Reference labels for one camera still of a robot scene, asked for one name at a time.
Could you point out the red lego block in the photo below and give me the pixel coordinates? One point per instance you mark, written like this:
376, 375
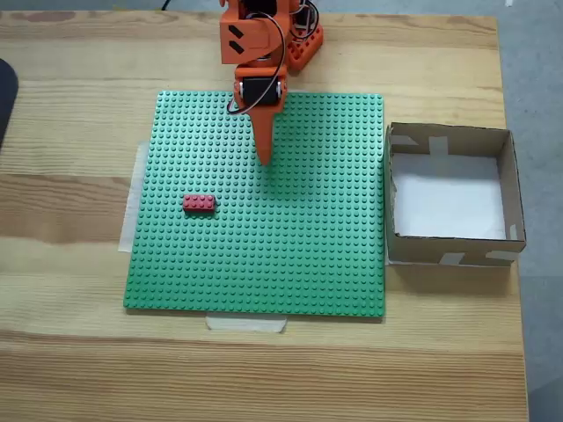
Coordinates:
200, 204

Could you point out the white paper sheet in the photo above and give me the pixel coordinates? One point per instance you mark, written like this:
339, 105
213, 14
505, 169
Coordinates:
448, 198

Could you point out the green lego baseplate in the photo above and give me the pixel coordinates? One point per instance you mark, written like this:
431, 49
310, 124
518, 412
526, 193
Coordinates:
264, 242

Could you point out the masking tape strip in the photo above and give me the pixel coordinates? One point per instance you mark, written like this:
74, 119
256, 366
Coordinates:
246, 324
132, 198

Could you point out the open cardboard box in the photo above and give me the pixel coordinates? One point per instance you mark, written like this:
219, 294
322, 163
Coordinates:
418, 250

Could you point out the masking tape on box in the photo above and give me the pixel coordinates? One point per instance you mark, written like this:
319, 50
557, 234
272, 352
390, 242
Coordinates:
453, 259
437, 145
402, 143
513, 232
501, 255

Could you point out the black rounded device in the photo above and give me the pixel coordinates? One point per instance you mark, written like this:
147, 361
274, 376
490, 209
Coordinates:
6, 101

